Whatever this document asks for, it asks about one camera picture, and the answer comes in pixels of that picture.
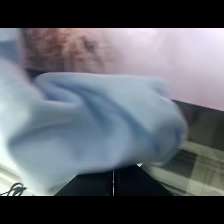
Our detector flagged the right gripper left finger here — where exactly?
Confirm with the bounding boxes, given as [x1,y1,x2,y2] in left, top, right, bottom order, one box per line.
[54,169,114,197]

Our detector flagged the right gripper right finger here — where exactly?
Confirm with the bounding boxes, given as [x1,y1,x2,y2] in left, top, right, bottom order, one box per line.
[113,164,174,197]

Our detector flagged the light blue shirt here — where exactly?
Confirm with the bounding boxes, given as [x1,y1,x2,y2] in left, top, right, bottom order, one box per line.
[0,28,188,197]

